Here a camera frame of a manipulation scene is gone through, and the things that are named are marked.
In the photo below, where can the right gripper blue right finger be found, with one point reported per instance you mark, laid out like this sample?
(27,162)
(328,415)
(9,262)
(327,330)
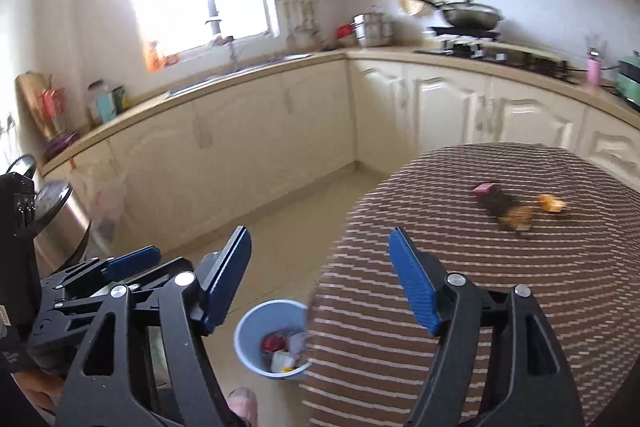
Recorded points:
(419,290)

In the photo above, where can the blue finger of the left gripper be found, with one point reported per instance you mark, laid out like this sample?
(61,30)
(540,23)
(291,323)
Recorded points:
(123,267)

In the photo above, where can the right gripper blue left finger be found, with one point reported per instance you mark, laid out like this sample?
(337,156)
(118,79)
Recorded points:
(219,277)

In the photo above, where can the blue trash bucket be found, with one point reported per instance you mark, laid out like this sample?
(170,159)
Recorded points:
(271,340)

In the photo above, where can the left hand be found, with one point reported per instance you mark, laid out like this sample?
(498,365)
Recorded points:
(41,388)

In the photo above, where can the steel pedal bin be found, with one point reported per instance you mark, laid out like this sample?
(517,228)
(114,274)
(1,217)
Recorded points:
(62,225)

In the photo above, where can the cream base cabinets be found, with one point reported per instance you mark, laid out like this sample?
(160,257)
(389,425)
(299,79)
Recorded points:
(192,162)

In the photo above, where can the brown polka dot tablecloth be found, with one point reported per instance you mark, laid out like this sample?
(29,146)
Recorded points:
(369,357)

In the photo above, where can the jars on counter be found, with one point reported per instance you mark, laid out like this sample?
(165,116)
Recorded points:
(105,102)

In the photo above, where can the gas stove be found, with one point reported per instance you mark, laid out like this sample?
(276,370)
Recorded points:
(485,46)

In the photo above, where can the steel pot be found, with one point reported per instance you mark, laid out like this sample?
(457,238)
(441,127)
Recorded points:
(373,29)

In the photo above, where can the wok pan on stove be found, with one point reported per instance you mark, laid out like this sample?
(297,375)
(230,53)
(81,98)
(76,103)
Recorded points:
(467,14)

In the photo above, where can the pink utensil holder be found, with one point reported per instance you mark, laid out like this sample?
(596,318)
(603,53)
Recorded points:
(594,67)

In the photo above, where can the green electric grill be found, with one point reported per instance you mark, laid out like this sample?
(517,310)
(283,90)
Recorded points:
(627,81)

